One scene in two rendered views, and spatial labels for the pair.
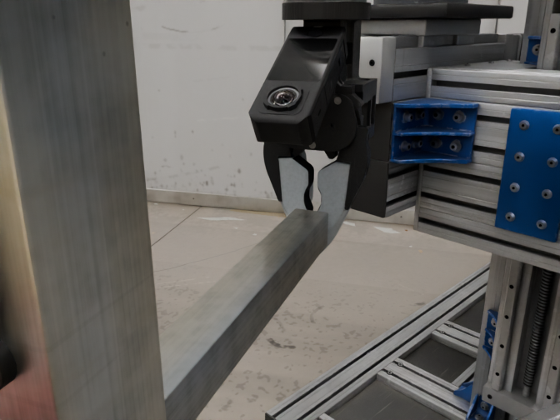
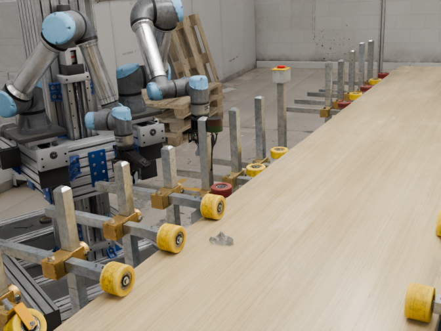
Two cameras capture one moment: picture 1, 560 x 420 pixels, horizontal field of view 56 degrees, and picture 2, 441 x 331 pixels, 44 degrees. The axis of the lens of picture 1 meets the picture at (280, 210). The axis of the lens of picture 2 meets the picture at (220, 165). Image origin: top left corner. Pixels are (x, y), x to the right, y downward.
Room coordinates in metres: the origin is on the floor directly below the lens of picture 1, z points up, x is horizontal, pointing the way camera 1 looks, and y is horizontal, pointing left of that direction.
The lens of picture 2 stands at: (-0.26, 2.05, 1.66)
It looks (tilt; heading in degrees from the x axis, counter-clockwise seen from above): 19 degrees down; 279
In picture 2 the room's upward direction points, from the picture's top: 3 degrees counter-clockwise
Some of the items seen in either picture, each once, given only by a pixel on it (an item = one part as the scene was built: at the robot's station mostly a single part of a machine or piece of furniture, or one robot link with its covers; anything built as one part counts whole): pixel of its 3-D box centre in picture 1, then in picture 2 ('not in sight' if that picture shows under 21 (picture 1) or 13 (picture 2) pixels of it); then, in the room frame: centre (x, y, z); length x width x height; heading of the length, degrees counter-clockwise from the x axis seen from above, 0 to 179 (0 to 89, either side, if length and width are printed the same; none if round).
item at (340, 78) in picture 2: not in sight; (340, 96); (-0.52, -1.58, 0.87); 0.03 x 0.03 x 0.48; 69
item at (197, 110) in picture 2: not in sight; (200, 109); (0.15, -0.13, 1.15); 0.08 x 0.08 x 0.05
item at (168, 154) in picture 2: not in sight; (172, 210); (0.19, 0.29, 0.88); 0.03 x 0.03 x 0.48; 69
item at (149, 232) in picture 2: not in sight; (105, 222); (0.35, 0.54, 0.95); 0.50 x 0.04 x 0.04; 159
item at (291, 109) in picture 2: not in sight; (313, 111); (-0.33, -1.34, 0.84); 0.43 x 0.03 x 0.04; 159
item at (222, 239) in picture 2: not in sight; (221, 237); (-0.02, 0.56, 0.91); 0.09 x 0.07 x 0.02; 129
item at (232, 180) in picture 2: not in sight; (234, 178); (0.02, -0.16, 0.84); 0.13 x 0.06 x 0.05; 69
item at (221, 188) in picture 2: not in sight; (222, 198); (0.04, 0.12, 0.85); 0.08 x 0.08 x 0.11
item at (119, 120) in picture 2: not in sight; (121, 121); (0.46, -0.04, 1.13); 0.09 x 0.08 x 0.11; 173
